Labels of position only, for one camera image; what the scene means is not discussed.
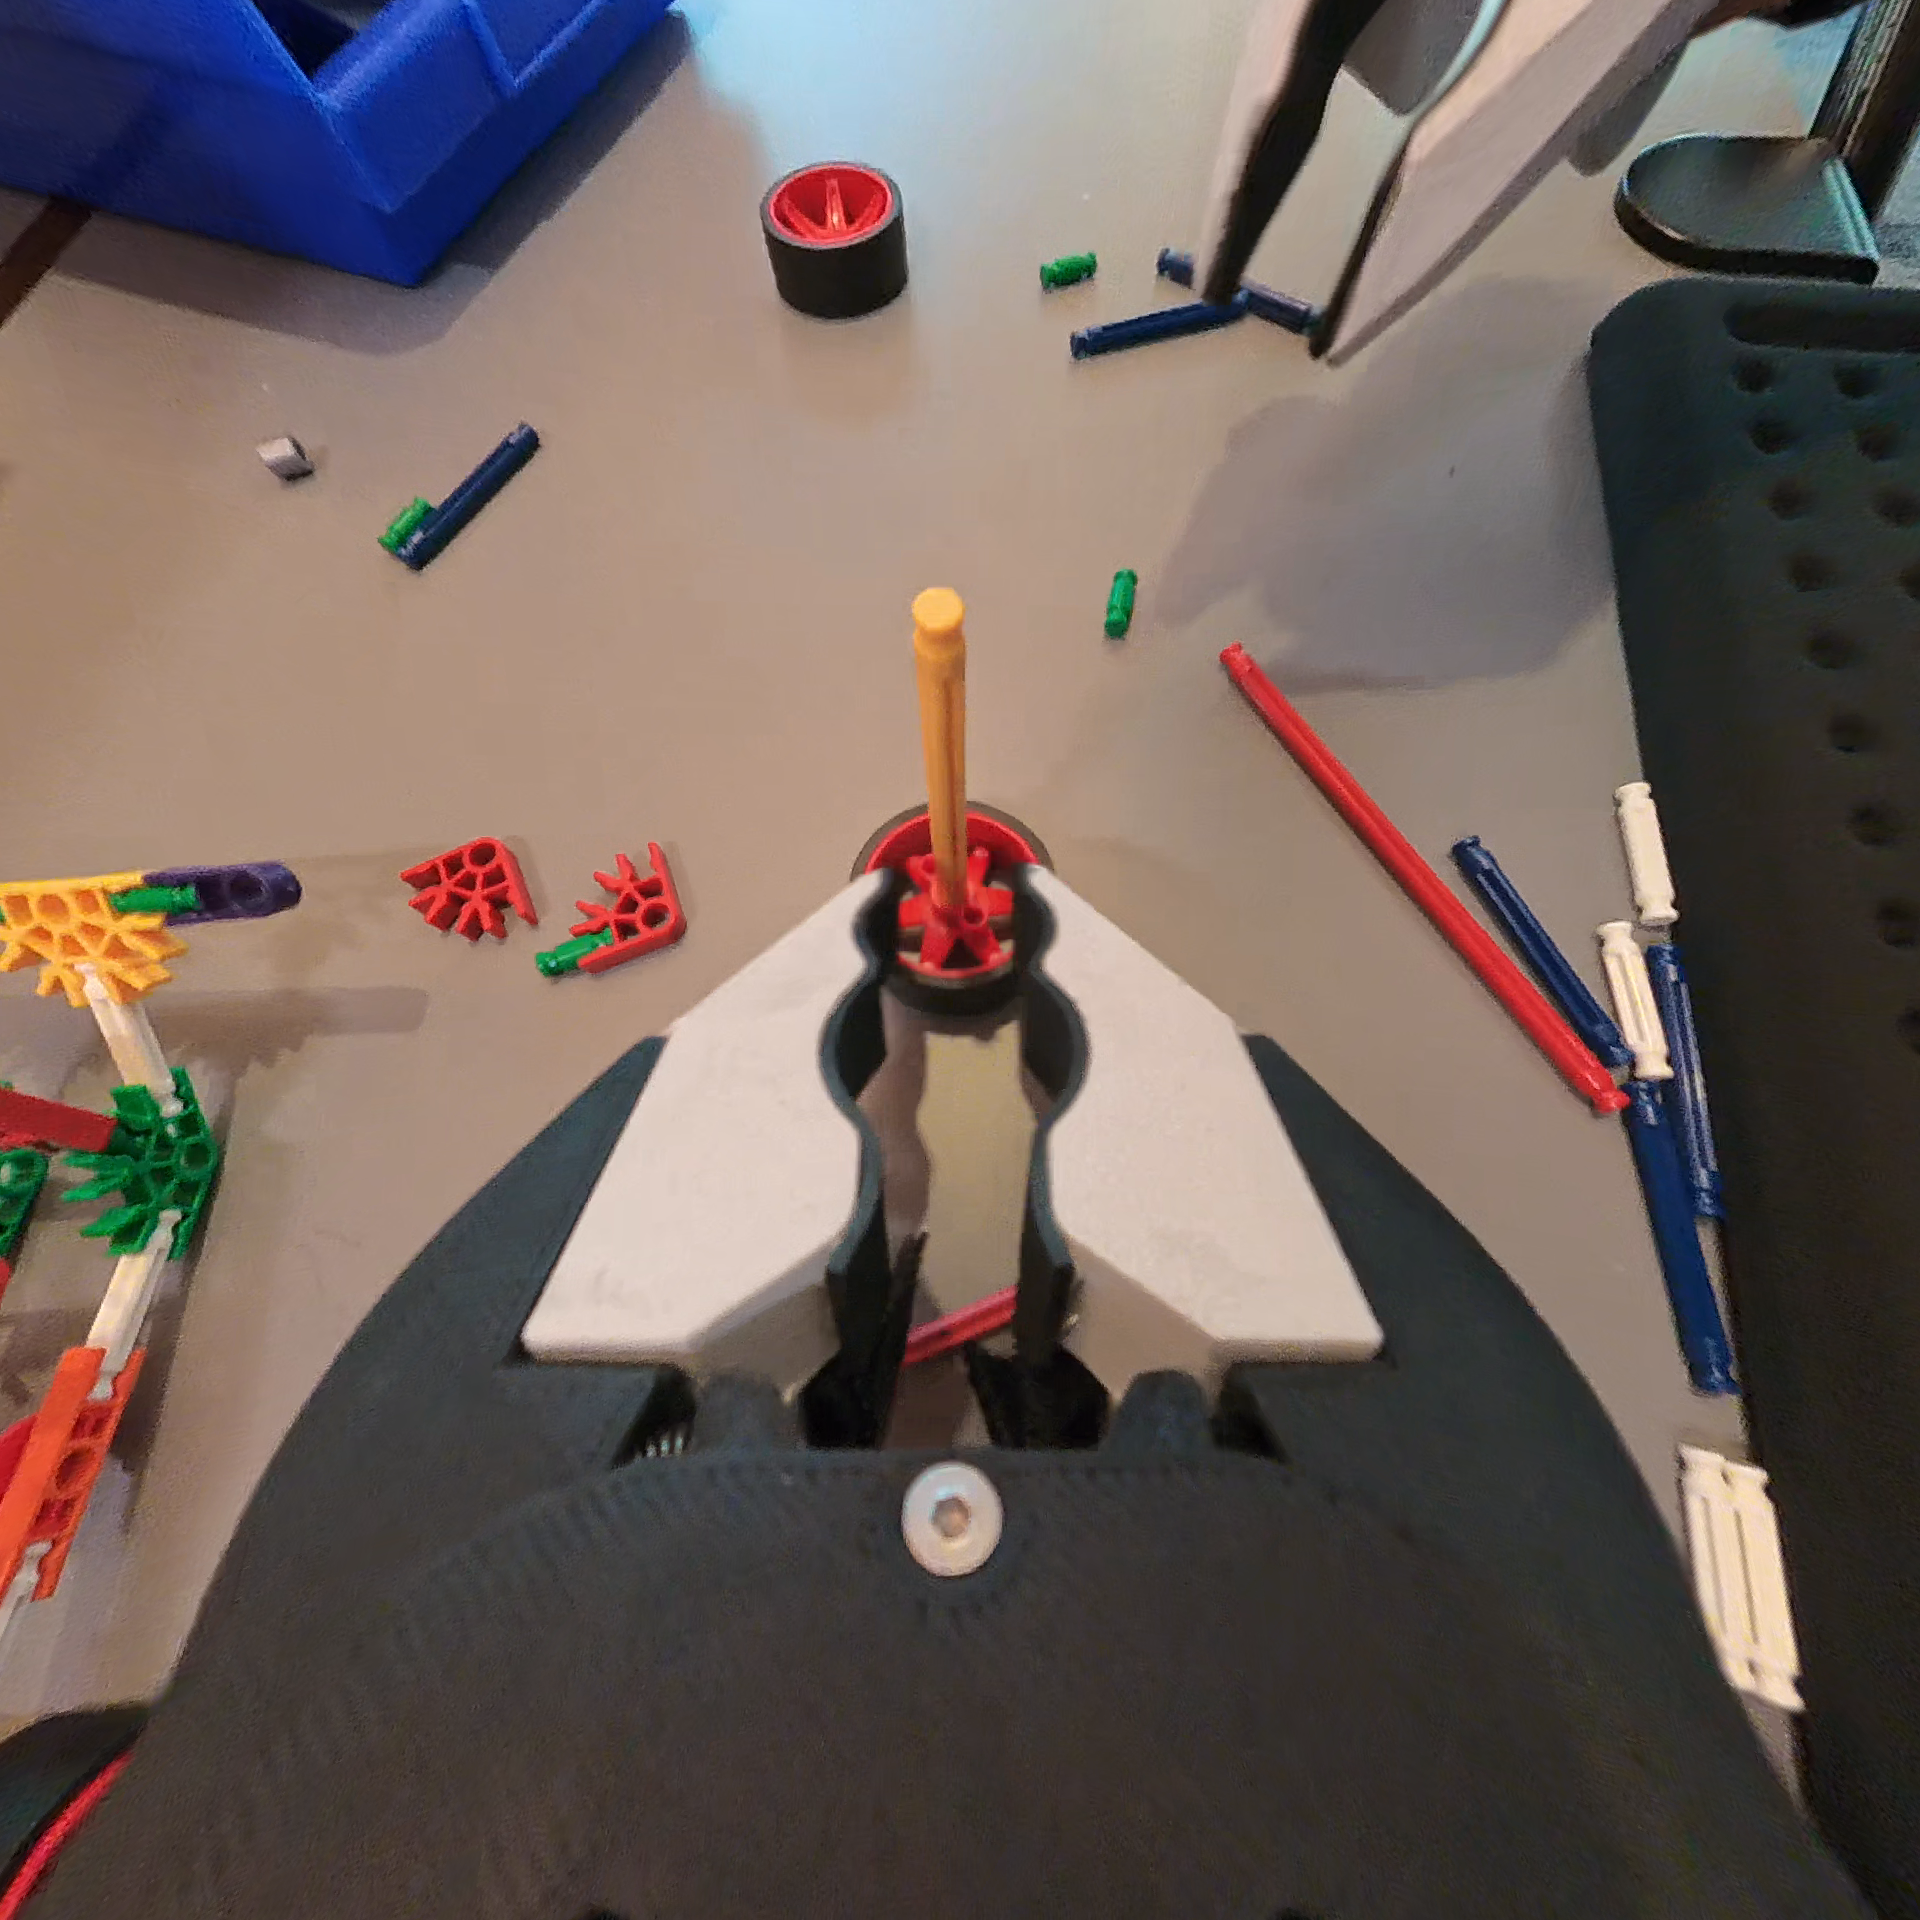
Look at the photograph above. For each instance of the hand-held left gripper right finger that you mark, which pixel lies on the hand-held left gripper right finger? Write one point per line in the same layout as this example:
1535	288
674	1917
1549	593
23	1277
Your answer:
1200	1201

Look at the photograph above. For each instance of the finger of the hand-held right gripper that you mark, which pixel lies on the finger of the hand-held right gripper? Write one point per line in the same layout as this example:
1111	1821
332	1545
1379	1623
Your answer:
1274	134
1501	151

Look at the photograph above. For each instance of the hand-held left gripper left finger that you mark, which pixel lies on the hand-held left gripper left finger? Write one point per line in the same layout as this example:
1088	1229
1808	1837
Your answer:
704	1201

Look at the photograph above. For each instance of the black wheel red hub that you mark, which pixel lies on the black wheel red hub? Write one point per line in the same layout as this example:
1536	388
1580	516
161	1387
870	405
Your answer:
953	939
61	1740
836	240

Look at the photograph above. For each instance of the yellow rod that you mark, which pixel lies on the yellow rod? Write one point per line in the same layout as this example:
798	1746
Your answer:
943	751

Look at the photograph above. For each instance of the green fan connector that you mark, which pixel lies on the green fan connector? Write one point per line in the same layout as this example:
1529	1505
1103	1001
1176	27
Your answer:
150	1162

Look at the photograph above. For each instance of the purple connector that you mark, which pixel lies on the purple connector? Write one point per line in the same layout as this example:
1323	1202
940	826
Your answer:
224	892

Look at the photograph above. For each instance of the white rod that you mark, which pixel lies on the white rod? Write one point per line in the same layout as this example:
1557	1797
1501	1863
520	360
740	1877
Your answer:
1646	851
129	1035
1633	998

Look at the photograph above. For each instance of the short green rod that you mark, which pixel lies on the short green rod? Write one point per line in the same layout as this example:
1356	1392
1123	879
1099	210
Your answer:
159	901
404	524
1121	602
1068	270

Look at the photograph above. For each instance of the red and green toy model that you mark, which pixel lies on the red and green toy model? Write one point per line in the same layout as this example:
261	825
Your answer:
90	1440

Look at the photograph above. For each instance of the short blue rod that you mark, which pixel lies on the short blue rod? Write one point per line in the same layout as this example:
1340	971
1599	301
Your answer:
1274	304
1155	326
481	489

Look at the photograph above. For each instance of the black stand foot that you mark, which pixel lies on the black stand foot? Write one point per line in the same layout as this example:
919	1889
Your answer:
1749	210

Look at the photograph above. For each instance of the black perforated panel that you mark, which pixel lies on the black perforated panel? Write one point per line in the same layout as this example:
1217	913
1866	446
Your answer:
1770	901

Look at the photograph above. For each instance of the pair of white rods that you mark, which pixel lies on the pair of white rods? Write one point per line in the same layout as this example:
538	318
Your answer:
1740	1574

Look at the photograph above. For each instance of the grey spacer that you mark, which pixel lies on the grey spacer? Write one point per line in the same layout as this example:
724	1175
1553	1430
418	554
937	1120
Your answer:
285	458

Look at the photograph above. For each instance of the blue storage bin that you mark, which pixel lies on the blue storage bin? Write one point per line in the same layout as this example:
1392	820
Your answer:
301	121

